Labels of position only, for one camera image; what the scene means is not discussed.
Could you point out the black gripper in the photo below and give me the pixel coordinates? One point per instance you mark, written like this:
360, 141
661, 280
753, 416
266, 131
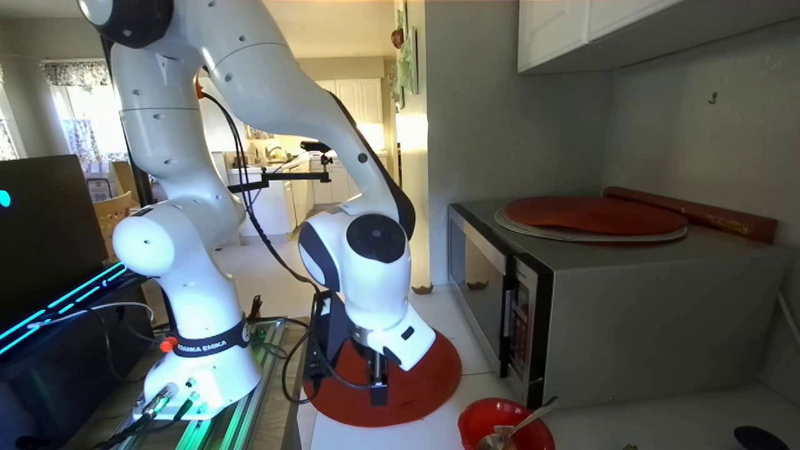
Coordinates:
377, 366

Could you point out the large red round plate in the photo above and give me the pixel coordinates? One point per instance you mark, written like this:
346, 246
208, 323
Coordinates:
416, 382

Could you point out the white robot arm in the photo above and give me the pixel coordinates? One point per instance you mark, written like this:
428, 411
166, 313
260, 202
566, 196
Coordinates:
191, 150

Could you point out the stainless steel microwave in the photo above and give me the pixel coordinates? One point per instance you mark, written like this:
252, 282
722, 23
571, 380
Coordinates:
632, 315

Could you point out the red bowl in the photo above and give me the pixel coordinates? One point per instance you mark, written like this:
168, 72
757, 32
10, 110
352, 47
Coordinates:
488, 418

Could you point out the metal spoon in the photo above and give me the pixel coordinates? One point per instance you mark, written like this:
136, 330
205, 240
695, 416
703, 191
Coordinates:
523, 422

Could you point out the red plate on oven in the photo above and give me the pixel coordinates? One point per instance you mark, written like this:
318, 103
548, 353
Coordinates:
596, 215

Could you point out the wooden chair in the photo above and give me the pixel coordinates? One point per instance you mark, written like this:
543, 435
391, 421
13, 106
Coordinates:
112, 213

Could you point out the black computer monitor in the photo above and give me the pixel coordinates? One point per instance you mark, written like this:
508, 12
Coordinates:
46, 232

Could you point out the window curtain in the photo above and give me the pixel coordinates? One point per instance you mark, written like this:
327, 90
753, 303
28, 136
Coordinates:
78, 107

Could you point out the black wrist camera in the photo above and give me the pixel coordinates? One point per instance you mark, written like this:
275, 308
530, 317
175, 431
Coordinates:
330, 328

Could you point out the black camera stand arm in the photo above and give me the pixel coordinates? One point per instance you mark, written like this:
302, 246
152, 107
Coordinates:
288, 176

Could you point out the wall picture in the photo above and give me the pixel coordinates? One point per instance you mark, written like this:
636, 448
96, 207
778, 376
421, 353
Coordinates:
408, 58

